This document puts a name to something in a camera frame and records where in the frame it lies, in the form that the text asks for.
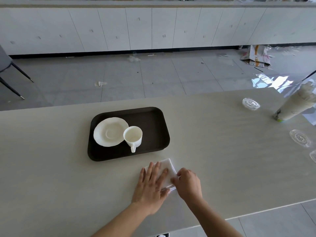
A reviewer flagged white cloth napkin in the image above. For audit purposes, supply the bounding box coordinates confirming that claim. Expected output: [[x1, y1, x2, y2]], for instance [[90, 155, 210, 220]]
[[144, 158, 179, 192]]

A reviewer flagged grey chair with orange seat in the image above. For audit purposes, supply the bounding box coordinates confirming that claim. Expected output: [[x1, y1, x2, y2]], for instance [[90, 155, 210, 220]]
[[0, 44, 35, 100]]

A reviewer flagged flattened cardboard box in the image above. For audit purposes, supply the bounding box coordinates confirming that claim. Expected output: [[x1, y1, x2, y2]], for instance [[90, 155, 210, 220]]
[[240, 44, 272, 68]]

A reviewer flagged person's right forearm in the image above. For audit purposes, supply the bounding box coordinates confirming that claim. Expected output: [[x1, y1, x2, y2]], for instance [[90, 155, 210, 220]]
[[187, 197, 244, 237]]

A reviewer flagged white cup with handle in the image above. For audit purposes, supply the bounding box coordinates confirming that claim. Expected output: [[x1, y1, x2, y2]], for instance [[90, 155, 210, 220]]
[[123, 126, 144, 153]]

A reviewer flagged person's right hand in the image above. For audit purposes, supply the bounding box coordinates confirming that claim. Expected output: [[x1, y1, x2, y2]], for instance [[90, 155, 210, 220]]
[[170, 168, 203, 202]]

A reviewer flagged sleeve of paper cups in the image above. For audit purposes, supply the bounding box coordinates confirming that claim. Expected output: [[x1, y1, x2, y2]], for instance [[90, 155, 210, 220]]
[[273, 82, 316, 121]]

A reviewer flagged white saucer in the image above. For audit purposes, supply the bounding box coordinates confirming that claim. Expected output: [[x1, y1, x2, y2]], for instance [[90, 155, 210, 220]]
[[93, 117, 129, 147]]

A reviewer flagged white cabinet row with counter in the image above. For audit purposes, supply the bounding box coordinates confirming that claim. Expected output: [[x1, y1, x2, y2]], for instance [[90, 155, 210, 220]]
[[0, 0, 316, 56]]

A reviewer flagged dark brown tray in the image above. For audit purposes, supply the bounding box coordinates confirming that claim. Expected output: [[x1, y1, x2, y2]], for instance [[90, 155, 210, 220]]
[[87, 107, 171, 162]]

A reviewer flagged person's left hand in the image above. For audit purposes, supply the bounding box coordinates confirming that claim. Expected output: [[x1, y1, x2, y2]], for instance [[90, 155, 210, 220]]
[[131, 161, 171, 215]]

